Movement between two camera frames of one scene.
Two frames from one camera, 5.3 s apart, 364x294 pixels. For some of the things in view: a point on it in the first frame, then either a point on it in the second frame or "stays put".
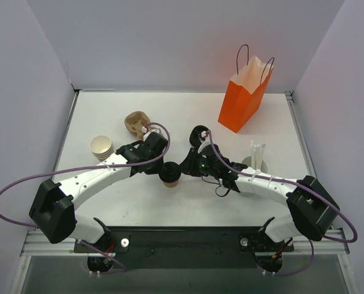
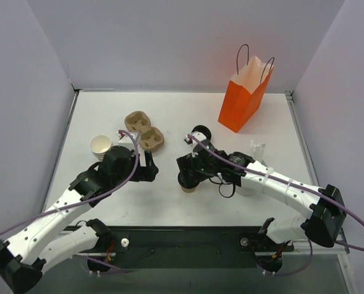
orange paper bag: [243, 94] stays put
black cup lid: [170, 172] to [186, 180]
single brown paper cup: [171, 184] to [188, 190]
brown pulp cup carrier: [135, 121] stays put
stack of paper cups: [102, 147] stays put
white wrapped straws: [257, 154] stays put
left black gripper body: [157, 166] to [148, 169]
